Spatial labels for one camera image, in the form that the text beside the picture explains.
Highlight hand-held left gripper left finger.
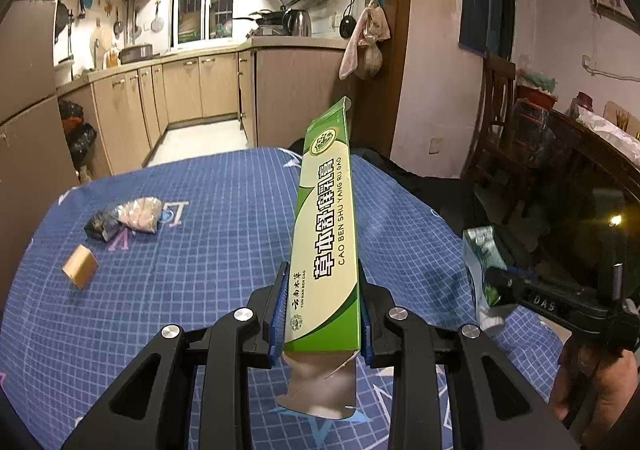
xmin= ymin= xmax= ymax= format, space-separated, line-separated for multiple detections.
xmin=60 ymin=263 xmax=293 ymax=450

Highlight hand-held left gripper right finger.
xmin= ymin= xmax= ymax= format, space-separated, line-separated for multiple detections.
xmin=357 ymin=257 xmax=582 ymax=450

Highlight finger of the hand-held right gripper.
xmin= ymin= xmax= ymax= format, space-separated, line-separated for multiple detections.
xmin=484 ymin=266 xmax=527 ymax=307

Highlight dark green packet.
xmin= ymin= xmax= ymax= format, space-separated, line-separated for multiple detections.
xmin=462 ymin=225 xmax=509 ymax=337

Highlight green long carton box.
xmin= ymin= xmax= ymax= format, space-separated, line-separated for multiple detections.
xmin=275 ymin=98 xmax=364 ymax=422

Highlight person's right hand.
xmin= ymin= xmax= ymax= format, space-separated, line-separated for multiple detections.
xmin=549 ymin=337 xmax=640 ymax=432

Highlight blue star-print tablecloth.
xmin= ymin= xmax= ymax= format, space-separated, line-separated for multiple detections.
xmin=0 ymin=146 xmax=567 ymax=450

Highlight dark wooden table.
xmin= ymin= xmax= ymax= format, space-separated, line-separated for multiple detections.
xmin=515 ymin=110 xmax=640 ymax=281

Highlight red plastic-wrapped bundle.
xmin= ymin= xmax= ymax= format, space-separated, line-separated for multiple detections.
xmin=512 ymin=98 xmax=552 ymax=157

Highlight wooden chair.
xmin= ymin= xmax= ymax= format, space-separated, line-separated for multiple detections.
xmin=472 ymin=48 xmax=522 ymax=227

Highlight clear bag of grains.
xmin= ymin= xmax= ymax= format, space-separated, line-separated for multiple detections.
xmin=116 ymin=197 xmax=164 ymax=235

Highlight white tissue bag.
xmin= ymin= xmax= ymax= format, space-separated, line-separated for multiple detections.
xmin=577 ymin=108 xmax=640 ymax=157

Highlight red basin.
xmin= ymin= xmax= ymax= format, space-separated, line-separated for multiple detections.
xmin=515 ymin=75 xmax=559 ymax=114

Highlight yellow chopstick box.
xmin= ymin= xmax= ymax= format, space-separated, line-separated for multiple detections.
xmin=602 ymin=100 xmax=640 ymax=142

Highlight red-lid jar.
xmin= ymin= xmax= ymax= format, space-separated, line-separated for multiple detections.
xmin=570 ymin=91 xmax=596 ymax=117

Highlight small dark packet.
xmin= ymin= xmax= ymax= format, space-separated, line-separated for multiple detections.
xmin=84 ymin=209 xmax=124 ymax=242

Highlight small brown carton box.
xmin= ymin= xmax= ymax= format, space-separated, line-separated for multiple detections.
xmin=61 ymin=244 xmax=100 ymax=290

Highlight beige kitchen base cabinets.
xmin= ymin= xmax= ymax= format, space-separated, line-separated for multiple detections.
xmin=57 ymin=37 xmax=352 ymax=182

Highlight hanging cloth bag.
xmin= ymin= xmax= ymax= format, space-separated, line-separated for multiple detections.
xmin=357 ymin=43 xmax=384 ymax=80

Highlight hanging beige towel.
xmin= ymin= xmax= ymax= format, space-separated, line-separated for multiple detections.
xmin=339 ymin=5 xmax=392 ymax=82

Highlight black garbage bags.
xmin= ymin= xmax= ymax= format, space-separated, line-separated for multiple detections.
xmin=57 ymin=99 xmax=99 ymax=172

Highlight steel kettle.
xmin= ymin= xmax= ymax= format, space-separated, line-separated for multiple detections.
xmin=282 ymin=8 xmax=312 ymax=38

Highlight steel cooking pot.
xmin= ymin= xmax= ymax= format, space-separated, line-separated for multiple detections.
xmin=119 ymin=44 xmax=154 ymax=65

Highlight beige refrigerator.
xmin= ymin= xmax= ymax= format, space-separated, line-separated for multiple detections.
xmin=0 ymin=0 xmax=94 ymax=302

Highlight black wok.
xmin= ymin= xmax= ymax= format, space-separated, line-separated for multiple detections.
xmin=232 ymin=9 xmax=287 ymax=27

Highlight white plastic container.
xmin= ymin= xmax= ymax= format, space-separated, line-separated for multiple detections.
xmin=54 ymin=58 xmax=76 ymax=88

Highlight round white cutting board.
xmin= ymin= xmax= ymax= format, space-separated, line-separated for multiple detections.
xmin=90 ymin=23 xmax=114 ymax=56

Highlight brown wooden door frame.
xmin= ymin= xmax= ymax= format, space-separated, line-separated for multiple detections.
xmin=345 ymin=0 xmax=414 ymax=167

